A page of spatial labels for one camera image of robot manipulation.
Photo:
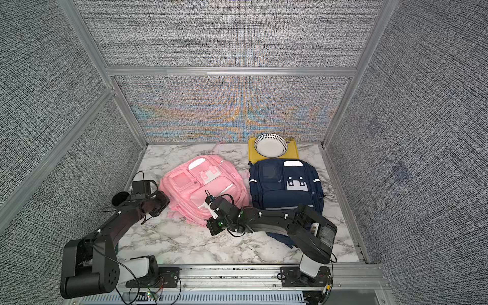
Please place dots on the white bowl dotted rim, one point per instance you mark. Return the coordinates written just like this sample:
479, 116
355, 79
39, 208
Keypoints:
270, 145

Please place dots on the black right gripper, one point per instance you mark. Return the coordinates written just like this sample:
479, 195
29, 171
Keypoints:
210, 225

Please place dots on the yellow cutting board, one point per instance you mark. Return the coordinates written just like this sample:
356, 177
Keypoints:
291, 153

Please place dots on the navy blue backpack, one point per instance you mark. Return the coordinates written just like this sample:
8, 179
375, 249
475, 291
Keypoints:
282, 184

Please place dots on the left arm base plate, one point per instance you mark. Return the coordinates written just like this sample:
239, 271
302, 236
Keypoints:
156, 277

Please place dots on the aluminium mounting rail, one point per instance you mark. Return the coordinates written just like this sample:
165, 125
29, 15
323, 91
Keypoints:
354, 283

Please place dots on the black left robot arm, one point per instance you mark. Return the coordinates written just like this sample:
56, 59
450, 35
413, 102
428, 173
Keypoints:
89, 264

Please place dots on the pink backpack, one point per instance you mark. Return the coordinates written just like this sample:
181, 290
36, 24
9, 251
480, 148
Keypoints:
191, 173

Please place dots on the black cup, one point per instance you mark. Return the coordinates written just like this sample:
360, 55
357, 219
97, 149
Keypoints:
119, 198

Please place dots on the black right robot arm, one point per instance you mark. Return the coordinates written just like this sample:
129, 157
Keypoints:
311, 232

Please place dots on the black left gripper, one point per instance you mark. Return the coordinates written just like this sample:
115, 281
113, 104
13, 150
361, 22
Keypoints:
164, 200

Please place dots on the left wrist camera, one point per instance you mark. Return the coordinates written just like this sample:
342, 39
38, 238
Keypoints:
141, 187

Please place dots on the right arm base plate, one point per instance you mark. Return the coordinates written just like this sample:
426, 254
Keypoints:
305, 277

